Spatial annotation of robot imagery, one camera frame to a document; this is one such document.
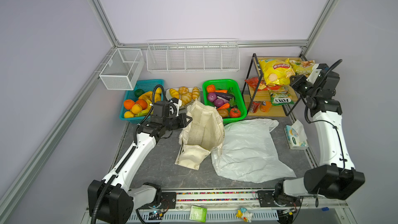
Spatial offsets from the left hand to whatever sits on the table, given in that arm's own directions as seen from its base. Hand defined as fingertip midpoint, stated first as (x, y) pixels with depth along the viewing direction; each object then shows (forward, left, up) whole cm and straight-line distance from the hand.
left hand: (192, 120), depth 76 cm
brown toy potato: (+17, -20, -18) cm, 32 cm away
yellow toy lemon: (+17, +41, -15) cm, 47 cm away
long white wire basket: (+47, -2, +7) cm, 47 cm away
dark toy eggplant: (+33, -23, -19) cm, 44 cm away
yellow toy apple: (+19, +35, -11) cm, 41 cm away
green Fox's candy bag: (+15, -52, -4) cm, 55 cm away
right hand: (+11, -48, +16) cm, 52 cm away
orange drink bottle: (+18, -48, -18) cm, 55 cm away
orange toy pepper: (+37, -13, -16) cm, 42 cm away
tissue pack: (-4, -59, -17) cm, 61 cm away
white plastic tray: (+39, +13, -20) cm, 46 cm away
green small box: (-37, -1, -20) cm, 42 cm away
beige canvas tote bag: (+4, -5, -22) cm, 23 cm away
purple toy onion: (+31, -13, -17) cm, 37 cm away
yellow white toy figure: (-38, -21, -19) cm, 47 cm away
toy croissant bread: (+33, +5, -20) cm, 38 cm away
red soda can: (+17, -40, -14) cm, 46 cm away
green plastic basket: (+41, -28, -18) cm, 53 cm away
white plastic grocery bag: (-11, -29, -22) cm, 38 cm away
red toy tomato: (+15, -27, -17) cm, 35 cm away
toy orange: (+24, +42, -12) cm, 50 cm away
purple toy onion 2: (+26, -17, -19) cm, 37 cm away
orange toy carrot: (+22, -20, -19) cm, 35 cm away
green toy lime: (+40, +41, -19) cm, 61 cm away
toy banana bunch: (+33, +32, -17) cm, 49 cm away
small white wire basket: (+41, +45, +1) cm, 61 cm away
